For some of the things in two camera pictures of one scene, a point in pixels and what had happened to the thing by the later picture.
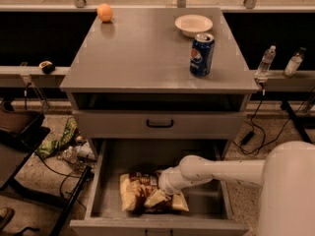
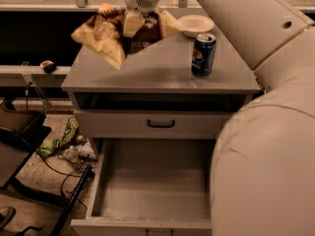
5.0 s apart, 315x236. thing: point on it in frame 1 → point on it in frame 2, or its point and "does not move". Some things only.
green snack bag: [49, 146] does not move
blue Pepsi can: [202, 53] does not move
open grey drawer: [209, 211] does not move
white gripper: [167, 187] → [142, 2]
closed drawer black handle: [159, 124] does not move
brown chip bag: [135, 190] → [104, 31]
